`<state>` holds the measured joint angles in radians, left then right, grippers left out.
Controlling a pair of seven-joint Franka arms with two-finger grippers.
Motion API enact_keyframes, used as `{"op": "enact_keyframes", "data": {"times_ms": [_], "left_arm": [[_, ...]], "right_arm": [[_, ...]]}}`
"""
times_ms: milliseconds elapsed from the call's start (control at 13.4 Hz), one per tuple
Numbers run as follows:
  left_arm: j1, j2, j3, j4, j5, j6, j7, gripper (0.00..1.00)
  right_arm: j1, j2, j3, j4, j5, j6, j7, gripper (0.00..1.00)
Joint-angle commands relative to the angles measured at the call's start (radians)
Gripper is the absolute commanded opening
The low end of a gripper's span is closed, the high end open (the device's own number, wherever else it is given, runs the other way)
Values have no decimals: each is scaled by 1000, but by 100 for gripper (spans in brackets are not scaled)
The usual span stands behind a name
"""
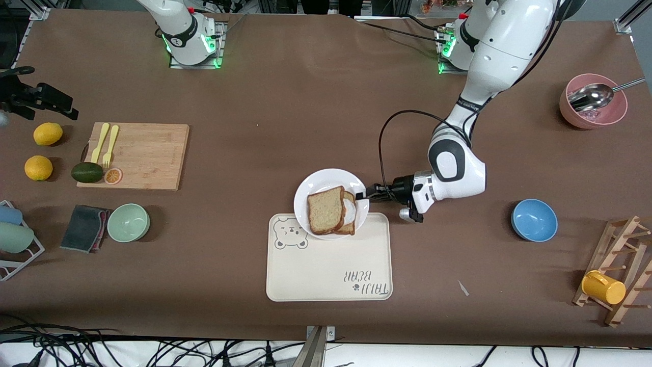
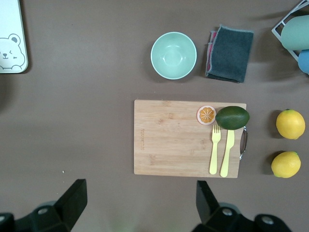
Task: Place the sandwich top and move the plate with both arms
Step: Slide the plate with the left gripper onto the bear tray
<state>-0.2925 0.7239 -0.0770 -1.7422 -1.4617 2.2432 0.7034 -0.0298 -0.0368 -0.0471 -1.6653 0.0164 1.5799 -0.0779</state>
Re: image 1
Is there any toast slice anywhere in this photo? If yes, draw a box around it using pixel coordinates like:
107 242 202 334
334 191 357 235

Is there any plain brown bread slice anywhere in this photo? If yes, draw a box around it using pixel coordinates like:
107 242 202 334
307 186 346 235

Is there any white round plate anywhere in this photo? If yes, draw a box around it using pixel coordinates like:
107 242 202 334
294 169 370 241

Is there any yellow lemon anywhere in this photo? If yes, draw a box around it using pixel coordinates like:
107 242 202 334
34 122 64 146
24 155 53 181

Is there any yellow plastic knife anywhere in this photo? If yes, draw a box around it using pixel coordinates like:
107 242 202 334
91 123 110 164

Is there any yellow plastic fork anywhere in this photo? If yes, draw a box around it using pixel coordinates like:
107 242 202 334
102 125 119 169

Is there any lower yellow lemon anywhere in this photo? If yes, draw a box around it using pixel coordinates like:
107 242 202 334
24 155 53 181

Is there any green avocado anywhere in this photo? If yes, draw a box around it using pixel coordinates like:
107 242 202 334
71 162 104 184

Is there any cream bear print tray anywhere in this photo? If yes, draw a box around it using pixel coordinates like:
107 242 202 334
266 213 393 302

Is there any wooden cutting board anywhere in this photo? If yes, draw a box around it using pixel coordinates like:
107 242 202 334
76 123 190 191

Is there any light blue cup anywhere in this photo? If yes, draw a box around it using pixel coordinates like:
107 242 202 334
0 205 23 226

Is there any dark grey folded cloth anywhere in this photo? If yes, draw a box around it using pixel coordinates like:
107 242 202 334
60 205 112 254

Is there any pale green bowl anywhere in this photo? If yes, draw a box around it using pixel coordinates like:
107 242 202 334
107 203 151 243

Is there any blue bowl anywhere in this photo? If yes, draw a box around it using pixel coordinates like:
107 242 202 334
511 199 558 243

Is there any pale green cup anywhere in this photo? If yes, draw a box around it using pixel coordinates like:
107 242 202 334
0 222 35 254

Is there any pink bowl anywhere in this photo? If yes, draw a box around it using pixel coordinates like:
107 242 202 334
559 74 628 129

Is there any shiny metal ladle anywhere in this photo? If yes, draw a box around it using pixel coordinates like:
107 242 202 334
568 77 646 112

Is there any wooden mug rack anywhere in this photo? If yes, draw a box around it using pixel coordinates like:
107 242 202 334
573 216 652 328

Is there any yellow mug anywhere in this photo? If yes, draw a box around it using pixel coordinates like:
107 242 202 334
581 270 627 305

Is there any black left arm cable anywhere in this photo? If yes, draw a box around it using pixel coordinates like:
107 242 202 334
378 0 574 200

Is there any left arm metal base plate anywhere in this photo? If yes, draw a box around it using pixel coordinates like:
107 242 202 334
436 25 474 76

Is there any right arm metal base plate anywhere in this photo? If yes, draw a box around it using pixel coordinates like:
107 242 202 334
169 20 225 69

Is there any black cable on table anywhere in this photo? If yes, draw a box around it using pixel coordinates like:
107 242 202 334
357 19 444 44

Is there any metal table edge bracket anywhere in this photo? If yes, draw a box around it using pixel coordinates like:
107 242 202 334
301 326 336 367

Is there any white wire cup rack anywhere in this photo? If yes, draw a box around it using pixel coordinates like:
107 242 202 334
0 200 45 281

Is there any black floor cable bundle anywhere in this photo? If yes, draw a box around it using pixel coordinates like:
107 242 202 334
0 316 306 367

